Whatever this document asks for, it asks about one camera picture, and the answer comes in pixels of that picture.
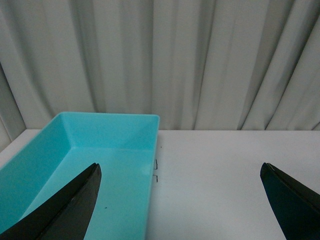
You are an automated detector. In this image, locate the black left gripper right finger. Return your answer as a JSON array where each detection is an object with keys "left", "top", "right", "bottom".
[{"left": 260, "top": 163, "right": 320, "bottom": 240}]

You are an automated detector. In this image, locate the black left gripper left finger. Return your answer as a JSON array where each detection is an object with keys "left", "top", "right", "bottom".
[{"left": 0, "top": 163, "right": 102, "bottom": 240}]

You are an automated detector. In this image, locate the turquoise plastic bin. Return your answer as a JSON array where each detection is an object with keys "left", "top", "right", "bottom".
[{"left": 0, "top": 112, "right": 160, "bottom": 240}]

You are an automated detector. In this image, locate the white pleated curtain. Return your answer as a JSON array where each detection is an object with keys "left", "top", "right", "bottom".
[{"left": 0, "top": 0, "right": 320, "bottom": 149}]

